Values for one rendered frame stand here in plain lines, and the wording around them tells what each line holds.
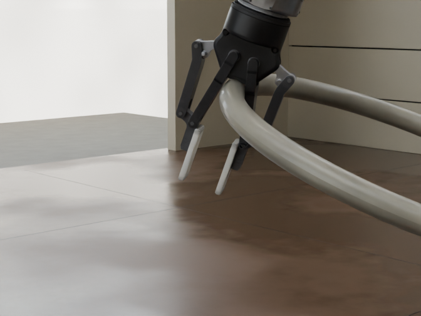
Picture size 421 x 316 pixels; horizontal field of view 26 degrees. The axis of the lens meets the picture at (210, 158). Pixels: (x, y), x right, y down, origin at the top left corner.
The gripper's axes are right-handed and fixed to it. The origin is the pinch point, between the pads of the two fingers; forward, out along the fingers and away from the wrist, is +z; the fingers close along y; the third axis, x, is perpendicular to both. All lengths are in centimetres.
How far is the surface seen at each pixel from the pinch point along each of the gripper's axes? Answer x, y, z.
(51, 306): 257, -72, 173
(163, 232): 407, -53, 181
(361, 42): 819, 21, 83
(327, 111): 837, 15, 165
